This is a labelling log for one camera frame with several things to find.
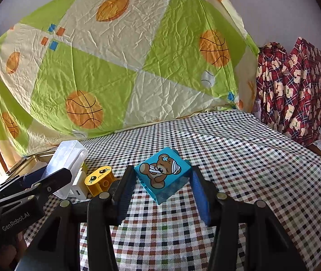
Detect basketball printed sheet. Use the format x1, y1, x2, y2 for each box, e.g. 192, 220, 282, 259
0, 0, 259, 159

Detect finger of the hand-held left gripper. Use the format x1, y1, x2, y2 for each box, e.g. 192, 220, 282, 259
0, 168, 73, 206
0, 169, 49, 195

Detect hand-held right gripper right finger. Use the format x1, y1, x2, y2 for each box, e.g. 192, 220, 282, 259
190, 166, 305, 271

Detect gold tin box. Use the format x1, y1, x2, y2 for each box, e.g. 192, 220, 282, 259
22, 151, 58, 173

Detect blue bear toy block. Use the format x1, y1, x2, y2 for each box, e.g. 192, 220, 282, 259
134, 147, 192, 205

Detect yellow face toy block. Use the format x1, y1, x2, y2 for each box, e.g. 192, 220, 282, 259
85, 166, 116, 196

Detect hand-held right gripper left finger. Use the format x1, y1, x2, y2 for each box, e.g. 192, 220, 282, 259
16, 165, 135, 271

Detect translucent white plastic box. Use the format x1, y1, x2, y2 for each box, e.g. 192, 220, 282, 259
48, 140, 88, 199

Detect checkered tablecloth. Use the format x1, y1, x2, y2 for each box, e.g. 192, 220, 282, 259
22, 110, 321, 271

